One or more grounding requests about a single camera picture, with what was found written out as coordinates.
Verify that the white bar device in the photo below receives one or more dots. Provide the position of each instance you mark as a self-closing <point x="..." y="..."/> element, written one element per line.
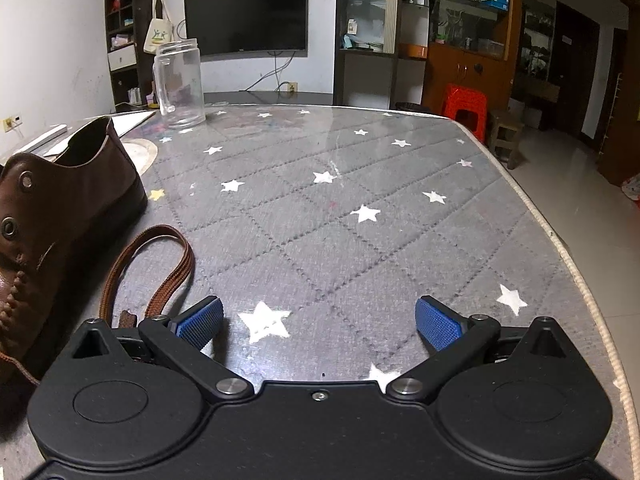
<point x="45" y="138"/>

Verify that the dark television console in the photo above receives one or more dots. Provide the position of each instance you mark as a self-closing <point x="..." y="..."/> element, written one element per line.
<point x="270" y="97"/>

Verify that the dark cubby shelf unit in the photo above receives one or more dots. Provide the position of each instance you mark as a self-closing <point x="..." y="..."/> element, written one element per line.
<point x="122" y="20"/>

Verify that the small wooden stool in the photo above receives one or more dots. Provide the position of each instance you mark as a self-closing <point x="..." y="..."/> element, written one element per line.
<point x="505" y="130"/>

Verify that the red plastic stool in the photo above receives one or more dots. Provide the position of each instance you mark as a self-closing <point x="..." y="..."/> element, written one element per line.
<point x="462" y="105"/>

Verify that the wooden glass display cabinet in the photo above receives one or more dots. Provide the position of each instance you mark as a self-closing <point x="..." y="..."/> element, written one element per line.
<point x="460" y="60"/>

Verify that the brown shoelace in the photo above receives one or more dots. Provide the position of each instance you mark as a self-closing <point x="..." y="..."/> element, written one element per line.
<point x="175" y="280"/>

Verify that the brown leather shoe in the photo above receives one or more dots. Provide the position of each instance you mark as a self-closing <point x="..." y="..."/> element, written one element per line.
<point x="60" y="220"/>

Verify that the lined paper notebook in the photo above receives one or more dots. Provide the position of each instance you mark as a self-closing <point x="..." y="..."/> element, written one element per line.
<point x="130" y="120"/>

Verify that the wall power outlet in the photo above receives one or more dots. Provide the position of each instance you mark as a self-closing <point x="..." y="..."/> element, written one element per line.
<point x="291" y="87"/>

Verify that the dark wooden door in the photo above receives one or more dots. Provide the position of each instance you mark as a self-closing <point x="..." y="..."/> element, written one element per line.
<point x="575" y="65"/>

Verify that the black wall television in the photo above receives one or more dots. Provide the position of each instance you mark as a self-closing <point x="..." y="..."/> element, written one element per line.
<point x="245" y="15"/>

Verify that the cream tote bag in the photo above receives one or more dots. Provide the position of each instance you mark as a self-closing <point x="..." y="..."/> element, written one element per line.
<point x="157" y="35"/>

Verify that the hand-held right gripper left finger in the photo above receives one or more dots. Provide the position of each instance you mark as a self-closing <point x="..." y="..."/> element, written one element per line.
<point x="202" y="322"/>

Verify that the clear glass mug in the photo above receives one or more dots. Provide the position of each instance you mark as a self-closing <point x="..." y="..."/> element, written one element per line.
<point x="180" y="85"/>

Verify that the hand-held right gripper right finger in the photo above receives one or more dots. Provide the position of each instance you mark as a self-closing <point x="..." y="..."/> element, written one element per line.
<point x="440" y="322"/>

